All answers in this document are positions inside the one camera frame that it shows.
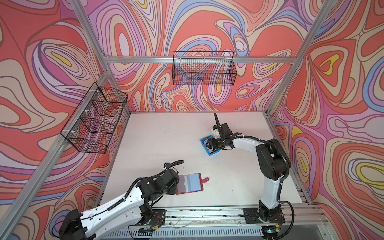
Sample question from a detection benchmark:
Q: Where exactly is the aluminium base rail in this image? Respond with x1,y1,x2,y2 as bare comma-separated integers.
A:
100,205,337,240

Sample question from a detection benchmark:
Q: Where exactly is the black wire basket back wall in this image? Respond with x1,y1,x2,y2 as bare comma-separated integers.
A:
172,51,238,86

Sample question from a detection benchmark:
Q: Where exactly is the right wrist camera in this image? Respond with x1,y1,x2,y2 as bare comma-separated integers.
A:
212,126,220,139

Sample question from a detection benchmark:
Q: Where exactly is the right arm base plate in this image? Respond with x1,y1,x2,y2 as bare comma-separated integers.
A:
240,206,286,225

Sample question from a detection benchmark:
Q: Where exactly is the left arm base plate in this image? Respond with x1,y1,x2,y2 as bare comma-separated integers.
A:
138,209,166,227

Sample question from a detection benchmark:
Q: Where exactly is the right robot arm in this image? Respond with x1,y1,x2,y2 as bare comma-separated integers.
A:
201,114,292,225

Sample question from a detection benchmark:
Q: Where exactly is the stack of cards in tray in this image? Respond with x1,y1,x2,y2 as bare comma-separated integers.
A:
203,140,212,153

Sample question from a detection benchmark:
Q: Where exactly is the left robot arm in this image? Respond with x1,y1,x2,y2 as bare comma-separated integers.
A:
58,160,184,240

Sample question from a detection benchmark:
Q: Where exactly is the blue plastic tray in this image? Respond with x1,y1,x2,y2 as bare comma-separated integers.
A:
200,136,220,156

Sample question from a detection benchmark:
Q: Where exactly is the black wire basket left wall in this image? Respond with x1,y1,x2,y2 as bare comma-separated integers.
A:
60,83,128,154

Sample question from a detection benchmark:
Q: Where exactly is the red leather card holder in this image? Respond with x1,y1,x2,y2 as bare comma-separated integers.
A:
177,173,210,195

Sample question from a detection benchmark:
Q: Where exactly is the black wire basket wall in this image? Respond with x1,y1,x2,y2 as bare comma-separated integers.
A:
60,83,128,154
172,51,238,86

